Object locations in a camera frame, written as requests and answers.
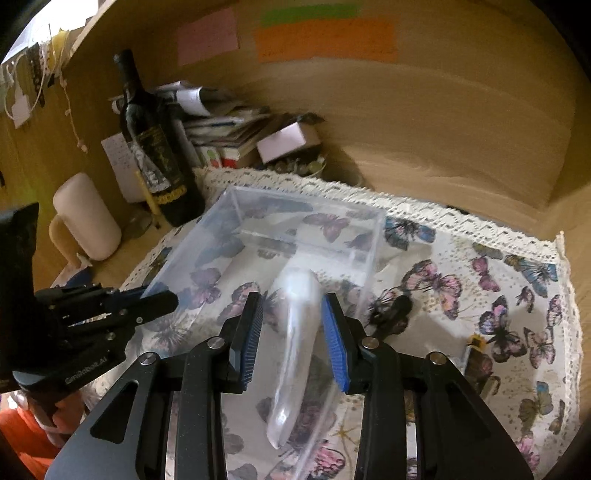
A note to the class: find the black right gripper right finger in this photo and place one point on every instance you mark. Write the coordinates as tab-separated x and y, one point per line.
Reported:
343	337

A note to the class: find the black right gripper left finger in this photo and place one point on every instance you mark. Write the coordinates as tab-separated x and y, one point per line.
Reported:
241	335

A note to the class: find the white handheld massager device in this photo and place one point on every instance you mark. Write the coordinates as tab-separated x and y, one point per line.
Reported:
300	296

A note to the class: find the clear plastic storage box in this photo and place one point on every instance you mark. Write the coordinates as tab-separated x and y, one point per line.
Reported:
242	245

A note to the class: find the cream cylindrical cup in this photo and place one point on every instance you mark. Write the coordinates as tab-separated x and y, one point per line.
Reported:
83	225

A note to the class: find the butterfly print lace cloth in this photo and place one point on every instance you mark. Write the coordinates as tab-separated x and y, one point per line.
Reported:
466	277

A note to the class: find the white handwritten note sheet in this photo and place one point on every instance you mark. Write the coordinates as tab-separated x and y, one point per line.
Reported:
124	167

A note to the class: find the dark wine bottle elephant label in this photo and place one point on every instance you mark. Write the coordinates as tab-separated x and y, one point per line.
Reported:
158	152

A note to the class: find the stack of booklets and papers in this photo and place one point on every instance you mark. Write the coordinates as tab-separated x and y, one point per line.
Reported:
215	129

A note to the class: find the small pink white box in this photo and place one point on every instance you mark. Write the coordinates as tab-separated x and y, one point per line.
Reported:
294	137

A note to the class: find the pink paper note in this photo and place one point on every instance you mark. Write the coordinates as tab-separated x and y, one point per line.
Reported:
209	36

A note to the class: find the orange paper note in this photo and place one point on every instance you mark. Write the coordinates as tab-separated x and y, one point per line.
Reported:
357	38

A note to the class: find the green paper note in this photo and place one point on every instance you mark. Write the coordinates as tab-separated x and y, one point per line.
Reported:
295	14

